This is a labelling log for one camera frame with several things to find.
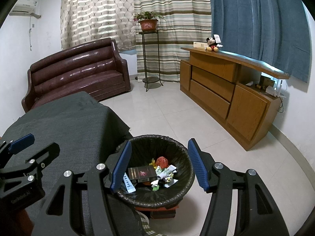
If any orange plastic bag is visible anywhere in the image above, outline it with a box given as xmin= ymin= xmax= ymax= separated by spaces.
xmin=156 ymin=156 xmax=169 ymax=168

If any small brown box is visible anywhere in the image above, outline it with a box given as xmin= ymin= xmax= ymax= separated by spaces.
xmin=259 ymin=76 xmax=275 ymax=87

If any brown leather sofa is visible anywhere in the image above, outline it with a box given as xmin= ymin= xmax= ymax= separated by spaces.
xmin=22 ymin=37 xmax=130 ymax=113

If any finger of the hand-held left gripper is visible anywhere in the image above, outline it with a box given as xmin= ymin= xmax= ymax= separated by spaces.
xmin=0 ymin=133 xmax=35 ymax=164
xmin=0 ymin=142 xmax=60 ymax=190

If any metal plant stand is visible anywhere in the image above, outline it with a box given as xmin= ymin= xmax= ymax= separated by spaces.
xmin=138 ymin=30 xmax=164 ymax=92

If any red stool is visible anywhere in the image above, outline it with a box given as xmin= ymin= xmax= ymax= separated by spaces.
xmin=135 ymin=203 xmax=181 ymax=219

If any blue curtain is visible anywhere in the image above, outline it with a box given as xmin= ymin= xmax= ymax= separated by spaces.
xmin=208 ymin=0 xmax=311 ymax=83

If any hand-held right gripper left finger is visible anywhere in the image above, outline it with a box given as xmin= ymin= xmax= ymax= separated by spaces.
xmin=39 ymin=141 xmax=132 ymax=236

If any person's left forearm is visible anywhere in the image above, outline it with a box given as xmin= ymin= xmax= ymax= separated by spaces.
xmin=0 ymin=208 xmax=33 ymax=236

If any wall cable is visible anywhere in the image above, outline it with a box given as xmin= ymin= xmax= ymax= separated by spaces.
xmin=28 ymin=17 xmax=35 ymax=51

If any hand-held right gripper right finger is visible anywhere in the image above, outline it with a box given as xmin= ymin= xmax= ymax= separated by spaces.
xmin=188 ymin=138 xmax=289 ymax=236

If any potted plant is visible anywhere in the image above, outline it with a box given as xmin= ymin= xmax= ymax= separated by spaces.
xmin=133 ymin=11 xmax=166 ymax=32

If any white air conditioner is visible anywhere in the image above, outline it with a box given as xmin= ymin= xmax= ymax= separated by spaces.
xmin=9 ymin=0 xmax=42 ymax=19

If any dark grey tablecloth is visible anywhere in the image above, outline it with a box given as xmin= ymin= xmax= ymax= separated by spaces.
xmin=0 ymin=91 xmax=145 ymax=236

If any black box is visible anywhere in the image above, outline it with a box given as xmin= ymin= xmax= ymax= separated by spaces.
xmin=127 ymin=166 xmax=158 ymax=184

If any light blue tube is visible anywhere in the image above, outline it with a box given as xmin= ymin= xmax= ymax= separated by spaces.
xmin=122 ymin=173 xmax=136 ymax=194

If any beige patterned curtain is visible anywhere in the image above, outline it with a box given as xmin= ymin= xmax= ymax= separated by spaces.
xmin=60 ymin=0 xmax=137 ymax=52

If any wooden cabinet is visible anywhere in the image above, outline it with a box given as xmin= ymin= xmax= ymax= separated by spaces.
xmin=180 ymin=46 xmax=291 ymax=151

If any striped cloth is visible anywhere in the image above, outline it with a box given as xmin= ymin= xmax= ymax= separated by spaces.
xmin=135 ymin=215 xmax=158 ymax=236

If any striped curtain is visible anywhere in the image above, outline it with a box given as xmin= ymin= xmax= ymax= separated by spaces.
xmin=133 ymin=0 xmax=212 ymax=83

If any mouse plush toy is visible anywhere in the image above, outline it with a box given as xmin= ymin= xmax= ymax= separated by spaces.
xmin=205 ymin=37 xmax=223 ymax=53

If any white router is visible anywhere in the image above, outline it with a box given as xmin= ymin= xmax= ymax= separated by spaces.
xmin=266 ymin=79 xmax=283 ymax=96

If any white paper wrapper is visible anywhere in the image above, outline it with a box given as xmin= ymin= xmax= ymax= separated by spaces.
xmin=151 ymin=174 xmax=178 ymax=192

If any trash bin with black bag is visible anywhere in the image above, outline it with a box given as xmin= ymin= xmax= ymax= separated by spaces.
xmin=115 ymin=134 xmax=196 ymax=208

